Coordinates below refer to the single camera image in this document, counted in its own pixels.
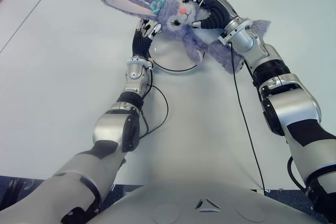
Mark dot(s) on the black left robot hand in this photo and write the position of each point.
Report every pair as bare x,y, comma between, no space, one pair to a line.
140,45

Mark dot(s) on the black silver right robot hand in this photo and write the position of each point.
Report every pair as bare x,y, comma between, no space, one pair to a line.
220,11

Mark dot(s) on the white plate with black rim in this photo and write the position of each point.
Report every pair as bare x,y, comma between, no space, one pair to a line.
168,56

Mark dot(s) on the purple plush bunny doll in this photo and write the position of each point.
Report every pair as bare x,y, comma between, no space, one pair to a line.
173,11

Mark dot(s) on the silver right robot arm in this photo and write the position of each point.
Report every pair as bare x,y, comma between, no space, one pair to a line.
294,108

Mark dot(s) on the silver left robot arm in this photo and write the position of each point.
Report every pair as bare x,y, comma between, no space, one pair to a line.
115,129

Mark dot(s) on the grey robot torso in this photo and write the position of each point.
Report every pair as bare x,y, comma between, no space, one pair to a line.
204,208

